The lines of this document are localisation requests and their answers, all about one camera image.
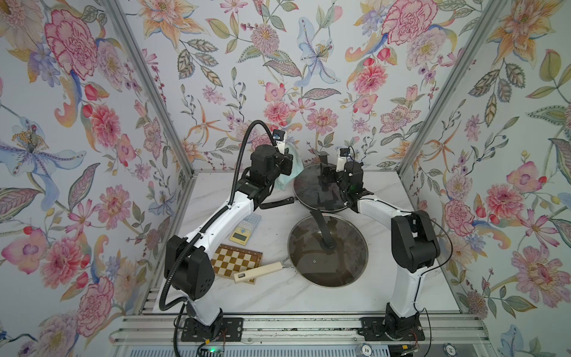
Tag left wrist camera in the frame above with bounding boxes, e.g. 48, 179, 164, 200
272, 129, 286, 155

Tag glass pot lid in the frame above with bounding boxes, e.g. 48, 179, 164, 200
287, 208, 370, 288
294, 156, 352, 213

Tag aluminium corner post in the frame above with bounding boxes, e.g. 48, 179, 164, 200
397, 1, 503, 179
102, 0, 194, 177

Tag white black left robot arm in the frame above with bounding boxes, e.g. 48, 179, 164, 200
159, 144, 294, 341

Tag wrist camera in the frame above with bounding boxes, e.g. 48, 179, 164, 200
336, 147, 350, 172
272, 129, 286, 155

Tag mint green terry cloth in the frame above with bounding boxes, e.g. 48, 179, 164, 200
274, 143, 306, 192

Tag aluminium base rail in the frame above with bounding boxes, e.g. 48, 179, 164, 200
110, 313, 496, 356

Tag right aluminium corner post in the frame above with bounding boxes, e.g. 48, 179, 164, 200
397, 1, 503, 179

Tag left aluminium corner post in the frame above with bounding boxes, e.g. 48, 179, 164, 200
102, 0, 194, 177

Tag near pan with cream handle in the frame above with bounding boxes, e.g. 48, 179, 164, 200
233, 212, 370, 288

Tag far pan with black handle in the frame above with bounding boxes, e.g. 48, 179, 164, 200
260, 164, 347, 213

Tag black corrugated cable conduit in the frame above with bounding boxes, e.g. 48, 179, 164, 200
158, 119, 278, 312

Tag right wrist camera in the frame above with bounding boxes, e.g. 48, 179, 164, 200
336, 147, 350, 172

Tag wooden chessboard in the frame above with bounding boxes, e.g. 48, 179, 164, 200
211, 244, 263, 279

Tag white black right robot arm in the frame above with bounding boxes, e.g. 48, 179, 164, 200
319, 159, 440, 341

